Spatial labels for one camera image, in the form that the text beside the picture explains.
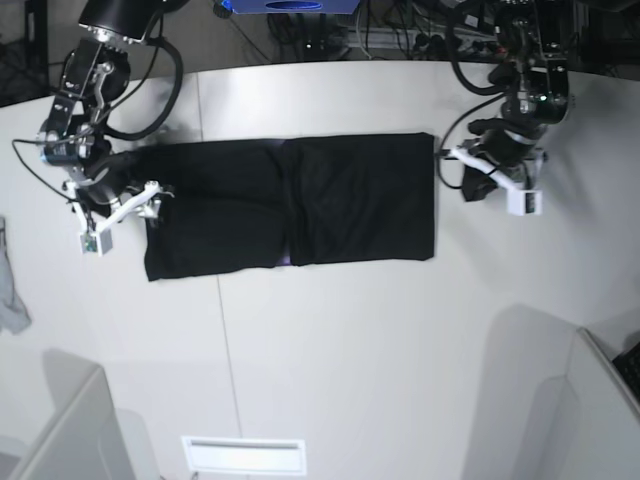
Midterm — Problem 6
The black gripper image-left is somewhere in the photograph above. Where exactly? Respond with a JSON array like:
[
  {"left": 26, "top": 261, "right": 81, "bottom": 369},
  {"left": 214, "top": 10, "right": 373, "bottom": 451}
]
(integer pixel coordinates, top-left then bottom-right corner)
[{"left": 69, "top": 151, "right": 162, "bottom": 225}]

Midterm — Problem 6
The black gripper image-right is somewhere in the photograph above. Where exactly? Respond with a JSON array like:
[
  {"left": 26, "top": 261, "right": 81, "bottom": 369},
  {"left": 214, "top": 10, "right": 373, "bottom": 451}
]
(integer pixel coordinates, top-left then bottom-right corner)
[{"left": 461, "top": 117, "right": 547, "bottom": 202}]

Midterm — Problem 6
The black T-shirt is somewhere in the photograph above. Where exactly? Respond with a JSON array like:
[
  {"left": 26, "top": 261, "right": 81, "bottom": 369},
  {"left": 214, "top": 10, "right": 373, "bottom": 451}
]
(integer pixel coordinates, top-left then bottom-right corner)
[{"left": 132, "top": 133, "right": 435, "bottom": 281}]

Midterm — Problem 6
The grey cloth at table edge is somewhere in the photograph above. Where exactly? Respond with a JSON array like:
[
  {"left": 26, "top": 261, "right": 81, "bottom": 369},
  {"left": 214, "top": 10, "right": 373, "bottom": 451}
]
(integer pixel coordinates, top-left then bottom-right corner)
[{"left": 1, "top": 218, "right": 31, "bottom": 335}]

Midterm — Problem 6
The white partition left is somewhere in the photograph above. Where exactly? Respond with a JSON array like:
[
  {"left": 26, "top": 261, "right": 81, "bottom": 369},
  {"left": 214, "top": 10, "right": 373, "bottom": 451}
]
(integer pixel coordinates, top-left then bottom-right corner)
[{"left": 1, "top": 347, "right": 161, "bottom": 479}]

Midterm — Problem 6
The white partition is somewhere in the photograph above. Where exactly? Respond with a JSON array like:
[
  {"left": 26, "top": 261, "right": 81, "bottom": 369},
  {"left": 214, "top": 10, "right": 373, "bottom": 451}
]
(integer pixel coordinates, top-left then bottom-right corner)
[
  {"left": 513, "top": 329, "right": 639, "bottom": 479},
  {"left": 1, "top": 347, "right": 161, "bottom": 479}
]

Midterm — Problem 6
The blue box with oval logo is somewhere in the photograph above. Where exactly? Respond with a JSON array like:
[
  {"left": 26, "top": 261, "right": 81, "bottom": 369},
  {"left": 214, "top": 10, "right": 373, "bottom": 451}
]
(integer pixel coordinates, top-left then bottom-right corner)
[{"left": 229, "top": 0, "right": 360, "bottom": 15}]

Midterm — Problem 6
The black keyboard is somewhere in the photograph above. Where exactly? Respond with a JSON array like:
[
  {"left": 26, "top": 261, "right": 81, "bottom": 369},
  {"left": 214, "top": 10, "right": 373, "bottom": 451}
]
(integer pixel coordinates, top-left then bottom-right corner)
[{"left": 613, "top": 344, "right": 640, "bottom": 400}]

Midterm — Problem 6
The white partition right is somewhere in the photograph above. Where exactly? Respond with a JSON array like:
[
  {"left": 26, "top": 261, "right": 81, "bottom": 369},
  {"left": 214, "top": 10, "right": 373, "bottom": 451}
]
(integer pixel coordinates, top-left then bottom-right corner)
[{"left": 513, "top": 329, "right": 639, "bottom": 479}]

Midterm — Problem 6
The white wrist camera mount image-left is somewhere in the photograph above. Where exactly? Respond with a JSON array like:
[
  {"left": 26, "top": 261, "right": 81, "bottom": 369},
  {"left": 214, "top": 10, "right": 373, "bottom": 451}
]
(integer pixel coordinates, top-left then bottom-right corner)
[{"left": 63, "top": 180, "right": 175, "bottom": 256}]

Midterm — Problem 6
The white wrist camera mount image-right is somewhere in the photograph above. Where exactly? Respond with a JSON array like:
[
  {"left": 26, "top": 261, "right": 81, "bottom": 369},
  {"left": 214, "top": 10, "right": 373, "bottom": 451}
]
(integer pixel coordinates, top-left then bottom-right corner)
[{"left": 444, "top": 146, "right": 548, "bottom": 216}]

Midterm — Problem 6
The white cable slot plate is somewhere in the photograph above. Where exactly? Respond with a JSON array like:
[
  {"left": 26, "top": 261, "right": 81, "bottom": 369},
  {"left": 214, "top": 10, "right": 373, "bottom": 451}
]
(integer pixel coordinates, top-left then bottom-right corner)
[{"left": 181, "top": 436, "right": 307, "bottom": 476}]

